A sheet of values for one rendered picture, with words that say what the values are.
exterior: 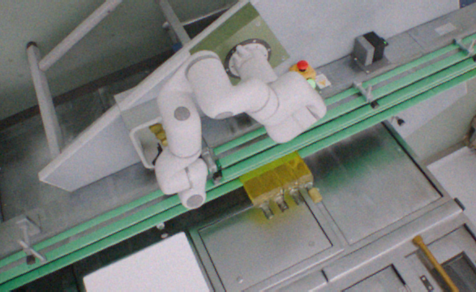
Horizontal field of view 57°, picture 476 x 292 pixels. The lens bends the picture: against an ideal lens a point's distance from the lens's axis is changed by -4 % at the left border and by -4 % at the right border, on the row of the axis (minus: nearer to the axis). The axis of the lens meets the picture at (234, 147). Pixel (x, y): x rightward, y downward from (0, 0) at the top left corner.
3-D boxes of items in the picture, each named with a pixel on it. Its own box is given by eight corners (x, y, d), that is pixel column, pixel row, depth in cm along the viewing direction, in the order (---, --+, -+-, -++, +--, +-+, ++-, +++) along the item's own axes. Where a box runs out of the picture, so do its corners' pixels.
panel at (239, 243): (81, 278, 163) (106, 367, 145) (78, 276, 161) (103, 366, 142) (298, 178, 177) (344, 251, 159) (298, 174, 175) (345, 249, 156)
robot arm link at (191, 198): (176, 177, 123) (208, 165, 125) (165, 155, 130) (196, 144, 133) (185, 215, 132) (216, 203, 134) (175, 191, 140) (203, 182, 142)
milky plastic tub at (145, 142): (139, 152, 160) (147, 170, 155) (119, 113, 141) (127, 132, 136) (184, 132, 162) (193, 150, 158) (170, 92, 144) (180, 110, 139)
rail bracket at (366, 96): (349, 86, 163) (370, 111, 156) (352, 72, 157) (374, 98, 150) (359, 82, 164) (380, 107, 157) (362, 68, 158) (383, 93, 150)
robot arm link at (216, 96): (258, 66, 110) (229, 38, 98) (280, 109, 103) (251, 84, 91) (212, 96, 114) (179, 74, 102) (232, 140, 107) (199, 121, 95)
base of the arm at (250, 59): (215, 57, 133) (234, 94, 124) (248, 30, 129) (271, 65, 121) (242, 80, 145) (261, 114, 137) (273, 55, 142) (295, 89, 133)
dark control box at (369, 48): (352, 52, 170) (365, 66, 165) (354, 36, 163) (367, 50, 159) (370, 45, 171) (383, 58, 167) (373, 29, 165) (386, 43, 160)
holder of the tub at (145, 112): (143, 158, 164) (150, 175, 160) (120, 112, 142) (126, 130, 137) (186, 139, 167) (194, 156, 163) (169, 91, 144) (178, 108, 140)
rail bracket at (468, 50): (449, 42, 170) (473, 64, 163) (454, 28, 164) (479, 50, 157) (457, 39, 171) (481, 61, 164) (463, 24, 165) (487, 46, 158)
